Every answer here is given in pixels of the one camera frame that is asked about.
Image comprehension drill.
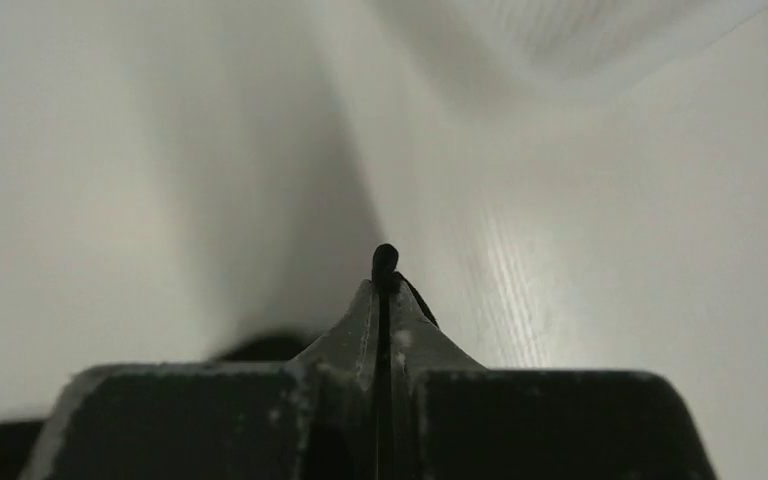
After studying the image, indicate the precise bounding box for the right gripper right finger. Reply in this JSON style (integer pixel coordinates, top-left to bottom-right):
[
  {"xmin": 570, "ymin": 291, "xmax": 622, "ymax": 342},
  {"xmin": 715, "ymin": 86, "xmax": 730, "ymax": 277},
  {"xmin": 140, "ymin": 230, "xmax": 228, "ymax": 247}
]
[{"xmin": 389, "ymin": 286, "xmax": 716, "ymax": 479}]

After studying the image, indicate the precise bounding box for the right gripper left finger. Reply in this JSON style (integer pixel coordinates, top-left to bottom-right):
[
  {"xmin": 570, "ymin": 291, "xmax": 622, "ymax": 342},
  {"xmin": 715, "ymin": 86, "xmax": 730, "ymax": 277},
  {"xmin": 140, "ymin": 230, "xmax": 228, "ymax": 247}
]
[{"xmin": 18, "ymin": 278, "xmax": 380, "ymax": 480}]

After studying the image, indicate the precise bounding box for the black t-shirt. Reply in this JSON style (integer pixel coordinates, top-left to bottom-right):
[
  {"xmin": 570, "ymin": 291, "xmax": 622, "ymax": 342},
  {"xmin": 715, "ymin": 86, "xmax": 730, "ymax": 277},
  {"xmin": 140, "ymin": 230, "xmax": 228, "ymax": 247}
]
[{"xmin": 0, "ymin": 243, "xmax": 440, "ymax": 480}]

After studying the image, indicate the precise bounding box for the white plastic mesh basket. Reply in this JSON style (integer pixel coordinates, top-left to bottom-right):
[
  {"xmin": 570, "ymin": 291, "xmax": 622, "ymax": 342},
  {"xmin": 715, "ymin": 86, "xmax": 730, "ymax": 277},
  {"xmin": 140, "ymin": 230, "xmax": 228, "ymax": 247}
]
[{"xmin": 371, "ymin": 1, "xmax": 768, "ymax": 105}]

